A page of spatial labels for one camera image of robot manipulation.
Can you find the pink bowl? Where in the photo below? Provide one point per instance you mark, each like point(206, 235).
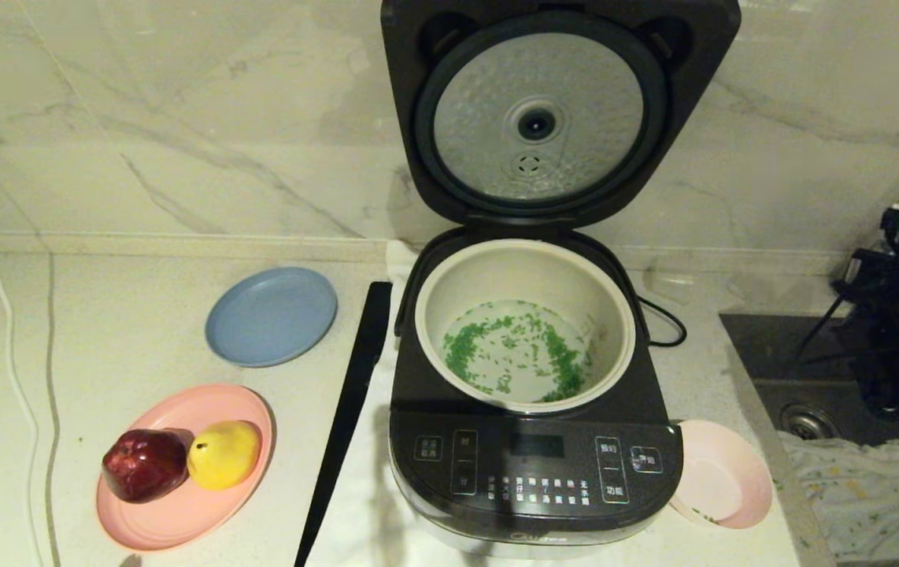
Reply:
point(733, 465)

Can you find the green grains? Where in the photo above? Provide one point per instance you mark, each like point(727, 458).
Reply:
point(465, 346)

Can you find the black rice cooker lid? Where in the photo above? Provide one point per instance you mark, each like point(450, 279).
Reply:
point(536, 79)

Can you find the black rice cooker body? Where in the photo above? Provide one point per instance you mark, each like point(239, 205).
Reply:
point(536, 472)

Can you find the white inner cooking pot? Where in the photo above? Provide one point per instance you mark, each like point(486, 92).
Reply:
point(512, 272)

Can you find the round steel sink drain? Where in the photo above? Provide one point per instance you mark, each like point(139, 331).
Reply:
point(808, 421)

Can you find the white speckled cloth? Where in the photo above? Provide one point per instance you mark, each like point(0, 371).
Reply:
point(867, 496)

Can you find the long black flat bar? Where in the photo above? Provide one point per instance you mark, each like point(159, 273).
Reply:
point(353, 378)

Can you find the blue plate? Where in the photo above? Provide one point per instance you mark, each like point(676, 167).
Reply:
point(271, 316)

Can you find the yellow pear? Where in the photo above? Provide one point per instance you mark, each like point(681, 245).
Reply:
point(223, 456)

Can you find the pink plate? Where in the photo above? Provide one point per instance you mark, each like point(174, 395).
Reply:
point(182, 520)

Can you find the dark red apple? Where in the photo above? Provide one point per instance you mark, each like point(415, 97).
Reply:
point(144, 466)

